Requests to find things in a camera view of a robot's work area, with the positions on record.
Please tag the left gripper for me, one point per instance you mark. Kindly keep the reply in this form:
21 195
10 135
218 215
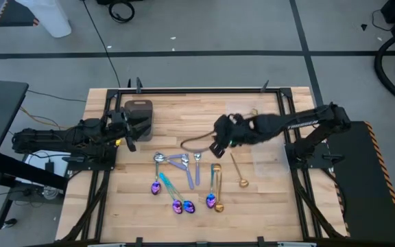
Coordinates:
122 129

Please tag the large black hazard-striped platform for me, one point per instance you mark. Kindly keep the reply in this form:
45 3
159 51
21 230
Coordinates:
362 188

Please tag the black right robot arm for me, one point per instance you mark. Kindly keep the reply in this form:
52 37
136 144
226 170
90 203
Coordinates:
303 121

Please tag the white trash can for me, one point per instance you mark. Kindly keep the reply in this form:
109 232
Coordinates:
53 20

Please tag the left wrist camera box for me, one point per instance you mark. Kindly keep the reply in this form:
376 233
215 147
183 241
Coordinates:
117 116

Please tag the black hazard-striped floor mat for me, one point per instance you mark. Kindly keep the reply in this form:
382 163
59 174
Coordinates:
15 15

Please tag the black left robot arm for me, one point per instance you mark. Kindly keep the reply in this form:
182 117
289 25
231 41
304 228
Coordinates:
46 140

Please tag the dark translucent plastic bin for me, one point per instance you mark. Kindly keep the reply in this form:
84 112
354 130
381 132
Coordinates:
139 108

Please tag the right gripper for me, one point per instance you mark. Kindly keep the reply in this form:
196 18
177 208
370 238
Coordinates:
233 132

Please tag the black power adapter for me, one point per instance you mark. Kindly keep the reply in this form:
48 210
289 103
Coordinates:
49 167

